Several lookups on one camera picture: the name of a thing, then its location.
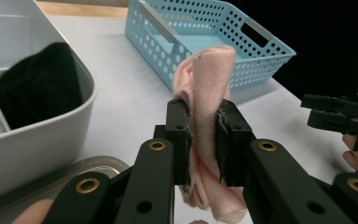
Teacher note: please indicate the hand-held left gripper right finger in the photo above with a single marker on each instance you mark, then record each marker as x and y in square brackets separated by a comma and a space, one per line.
[234, 149]

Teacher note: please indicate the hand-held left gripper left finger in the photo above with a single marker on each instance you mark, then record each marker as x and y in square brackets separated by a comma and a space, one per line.
[180, 149]

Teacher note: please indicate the pink sock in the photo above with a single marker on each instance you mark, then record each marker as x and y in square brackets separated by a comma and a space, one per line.
[208, 81]

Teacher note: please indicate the light blue perforated basket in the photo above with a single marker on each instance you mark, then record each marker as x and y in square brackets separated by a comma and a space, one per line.
[199, 40]

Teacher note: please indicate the white compartment organizer box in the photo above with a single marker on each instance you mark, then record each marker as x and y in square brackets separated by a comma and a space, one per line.
[37, 149]

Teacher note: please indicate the black sock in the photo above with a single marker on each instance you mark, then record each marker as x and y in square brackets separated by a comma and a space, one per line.
[40, 87]

